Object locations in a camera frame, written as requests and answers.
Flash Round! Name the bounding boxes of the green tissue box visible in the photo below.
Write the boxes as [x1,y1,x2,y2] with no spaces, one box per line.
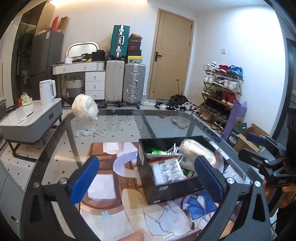
[20,94,33,106]

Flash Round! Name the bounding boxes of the grey sneakers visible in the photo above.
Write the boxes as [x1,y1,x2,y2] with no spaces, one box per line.
[171,116,190,129]

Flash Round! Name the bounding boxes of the green snack packet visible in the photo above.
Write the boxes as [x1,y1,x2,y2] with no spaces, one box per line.
[145,148,172,157]

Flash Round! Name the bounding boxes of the beige suitcase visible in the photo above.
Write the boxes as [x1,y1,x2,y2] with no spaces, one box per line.
[105,60,125,103]

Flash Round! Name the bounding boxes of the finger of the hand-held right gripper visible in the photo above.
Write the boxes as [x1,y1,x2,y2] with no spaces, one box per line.
[238,149,278,169]
[245,133,286,155]

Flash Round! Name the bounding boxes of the teal suitcase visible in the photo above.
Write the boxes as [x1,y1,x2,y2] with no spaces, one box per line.
[109,25,130,58]

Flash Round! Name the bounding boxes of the stack of shoe boxes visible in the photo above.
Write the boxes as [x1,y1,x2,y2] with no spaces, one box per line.
[127,34,142,63]

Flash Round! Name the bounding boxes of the woven basket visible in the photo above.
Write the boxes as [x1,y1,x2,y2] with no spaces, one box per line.
[65,77,84,97]

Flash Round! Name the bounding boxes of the purple bag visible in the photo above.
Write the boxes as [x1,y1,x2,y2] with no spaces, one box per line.
[222,100,247,142]

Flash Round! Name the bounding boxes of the person's right hand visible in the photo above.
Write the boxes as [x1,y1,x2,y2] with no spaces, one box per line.
[262,181,296,207]

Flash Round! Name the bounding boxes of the dark tall cabinet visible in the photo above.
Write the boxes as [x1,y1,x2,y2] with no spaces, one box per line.
[11,0,56,98]

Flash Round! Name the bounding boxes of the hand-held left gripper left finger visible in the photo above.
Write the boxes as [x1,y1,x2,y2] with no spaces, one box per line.
[24,155,100,241]

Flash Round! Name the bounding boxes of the white plastic bag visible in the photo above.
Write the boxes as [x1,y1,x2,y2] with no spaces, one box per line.
[72,94,99,120]

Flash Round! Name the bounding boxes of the white framed mirror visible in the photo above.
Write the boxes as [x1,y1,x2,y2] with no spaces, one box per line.
[67,42,99,58]

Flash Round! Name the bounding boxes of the white pen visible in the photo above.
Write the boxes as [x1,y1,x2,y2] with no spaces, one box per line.
[19,111,35,123]

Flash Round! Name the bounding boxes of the shoe rack with shoes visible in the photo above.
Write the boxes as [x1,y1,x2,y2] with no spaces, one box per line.
[202,62,244,134]

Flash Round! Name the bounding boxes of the white cable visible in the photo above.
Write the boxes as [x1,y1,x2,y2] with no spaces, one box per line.
[168,143,184,156]

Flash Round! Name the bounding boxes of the black umbrella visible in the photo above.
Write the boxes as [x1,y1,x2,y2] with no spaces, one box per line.
[166,79,189,107]

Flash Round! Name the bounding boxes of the white and red wipes packet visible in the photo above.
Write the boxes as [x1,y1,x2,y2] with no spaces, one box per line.
[149,158,189,186]

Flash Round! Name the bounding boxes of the wooden shoe rack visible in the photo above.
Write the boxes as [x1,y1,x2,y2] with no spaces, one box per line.
[200,70,244,135]

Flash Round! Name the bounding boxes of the white electric kettle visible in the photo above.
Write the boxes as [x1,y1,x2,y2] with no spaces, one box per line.
[39,79,56,106]

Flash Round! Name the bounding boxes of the grey side table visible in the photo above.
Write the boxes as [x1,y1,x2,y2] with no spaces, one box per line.
[0,98,63,160]

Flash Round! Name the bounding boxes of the wooden door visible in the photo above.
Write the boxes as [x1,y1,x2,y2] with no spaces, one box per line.
[147,9,194,100]

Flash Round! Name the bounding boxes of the scattered floor shoes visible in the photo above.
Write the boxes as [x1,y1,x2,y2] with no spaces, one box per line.
[155,101,200,116]

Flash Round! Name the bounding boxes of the open cardboard box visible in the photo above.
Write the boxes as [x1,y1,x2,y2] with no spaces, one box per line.
[233,123,270,152]

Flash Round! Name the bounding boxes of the white socks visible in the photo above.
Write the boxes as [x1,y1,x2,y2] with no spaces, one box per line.
[75,127,105,138]

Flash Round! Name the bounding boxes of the printed desk mat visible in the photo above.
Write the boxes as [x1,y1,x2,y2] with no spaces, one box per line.
[79,141,252,241]

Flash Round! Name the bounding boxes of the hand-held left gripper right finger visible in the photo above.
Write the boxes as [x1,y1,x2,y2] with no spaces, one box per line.
[194,156,271,241]

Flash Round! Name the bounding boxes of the black bag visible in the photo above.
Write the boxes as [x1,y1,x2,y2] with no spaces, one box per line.
[91,49,105,62]

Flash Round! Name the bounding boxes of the grey refrigerator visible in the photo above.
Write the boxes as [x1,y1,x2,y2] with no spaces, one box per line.
[31,30,64,102]

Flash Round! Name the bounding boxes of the flattened cardboard boxes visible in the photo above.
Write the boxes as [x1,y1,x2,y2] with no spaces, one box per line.
[34,16,68,36]

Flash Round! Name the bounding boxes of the white foam piece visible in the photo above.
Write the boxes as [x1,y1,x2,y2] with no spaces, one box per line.
[180,138,216,168]

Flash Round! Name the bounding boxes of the black cardboard box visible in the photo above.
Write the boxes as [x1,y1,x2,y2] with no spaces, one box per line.
[136,136,228,205]

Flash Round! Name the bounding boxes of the white dresser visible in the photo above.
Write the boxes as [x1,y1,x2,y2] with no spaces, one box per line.
[52,61,107,100]

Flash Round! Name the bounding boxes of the silver suitcase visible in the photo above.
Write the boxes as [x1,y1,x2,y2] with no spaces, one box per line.
[122,62,147,105]

